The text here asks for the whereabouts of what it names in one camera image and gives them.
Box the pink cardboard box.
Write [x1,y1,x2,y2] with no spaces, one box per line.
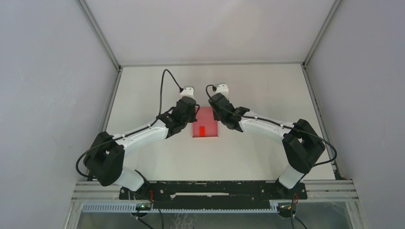
[192,106,218,138]

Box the small orange block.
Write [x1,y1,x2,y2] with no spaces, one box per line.
[199,126,206,137]

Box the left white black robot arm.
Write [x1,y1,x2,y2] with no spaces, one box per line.
[81,96,198,199]

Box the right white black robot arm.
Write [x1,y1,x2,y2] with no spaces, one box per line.
[208,93,325,198]

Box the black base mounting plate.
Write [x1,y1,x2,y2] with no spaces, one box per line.
[119,180,308,210]

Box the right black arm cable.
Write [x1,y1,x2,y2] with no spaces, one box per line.
[205,84,338,167]

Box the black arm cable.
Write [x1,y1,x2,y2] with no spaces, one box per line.
[205,84,338,167]
[75,69,184,178]

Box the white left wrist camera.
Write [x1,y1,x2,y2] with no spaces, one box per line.
[180,86,195,99]

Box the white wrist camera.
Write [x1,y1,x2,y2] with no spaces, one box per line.
[215,83,229,99]
[180,86,195,99]

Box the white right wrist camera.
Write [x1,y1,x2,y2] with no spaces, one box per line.
[215,83,229,99]

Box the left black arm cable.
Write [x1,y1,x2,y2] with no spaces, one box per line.
[75,69,184,178]

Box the aluminium front frame rail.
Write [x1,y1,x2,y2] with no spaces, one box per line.
[71,180,359,203]

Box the white slotted cable duct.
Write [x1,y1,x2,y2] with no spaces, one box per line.
[82,202,279,213]

